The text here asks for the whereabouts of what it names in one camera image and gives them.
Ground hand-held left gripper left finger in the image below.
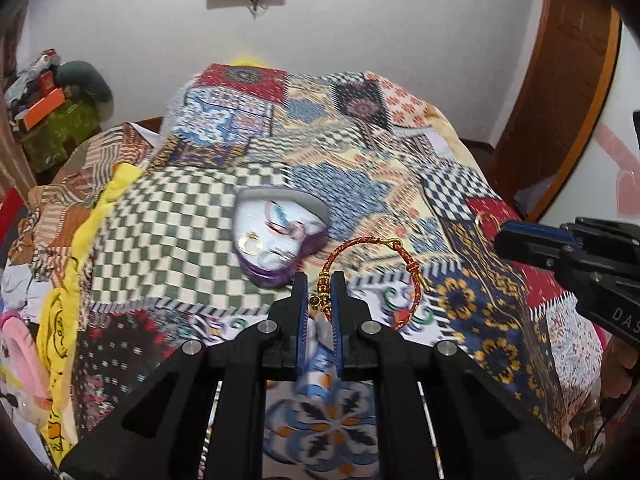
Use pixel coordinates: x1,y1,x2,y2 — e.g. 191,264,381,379
60,271,311,480

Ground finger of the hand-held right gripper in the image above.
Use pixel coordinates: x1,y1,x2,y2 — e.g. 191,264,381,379
560,216,640,247
494,218,585,267

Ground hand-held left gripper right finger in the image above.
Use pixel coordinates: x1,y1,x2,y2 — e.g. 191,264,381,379
330,270,586,480

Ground gold hoop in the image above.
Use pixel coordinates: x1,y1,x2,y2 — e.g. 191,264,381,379
474,211,502,235

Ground red braided bracelet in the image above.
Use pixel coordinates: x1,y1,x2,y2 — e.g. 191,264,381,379
316,238,429,332

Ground purple heart-shaped jewelry box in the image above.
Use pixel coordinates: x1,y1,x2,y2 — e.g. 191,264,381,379
234,186,331,289

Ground patchwork printed blanket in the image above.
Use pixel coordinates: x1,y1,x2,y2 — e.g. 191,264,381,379
70,62,607,480

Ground orange striped blanket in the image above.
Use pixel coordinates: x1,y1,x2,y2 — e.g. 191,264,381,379
10,122,167,267

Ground pink plush slipper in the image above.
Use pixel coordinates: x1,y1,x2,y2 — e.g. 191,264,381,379
0,310,52,403

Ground red box with white lid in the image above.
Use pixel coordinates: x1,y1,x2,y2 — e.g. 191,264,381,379
0,187,27,242

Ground dark green cushion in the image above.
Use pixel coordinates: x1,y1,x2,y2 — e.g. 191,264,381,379
56,60,114,104

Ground orange box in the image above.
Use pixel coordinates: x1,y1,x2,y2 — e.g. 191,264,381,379
22,87,66,131

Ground striped brown curtain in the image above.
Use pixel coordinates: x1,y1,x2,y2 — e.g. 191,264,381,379
0,10,39,202

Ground pile of clutter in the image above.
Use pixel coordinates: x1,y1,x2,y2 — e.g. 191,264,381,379
5,48,64,112

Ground gold ring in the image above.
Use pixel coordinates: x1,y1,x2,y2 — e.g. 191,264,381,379
238,232,267,254

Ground thin bracelet with beads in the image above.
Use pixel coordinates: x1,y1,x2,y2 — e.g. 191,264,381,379
265,200,312,242

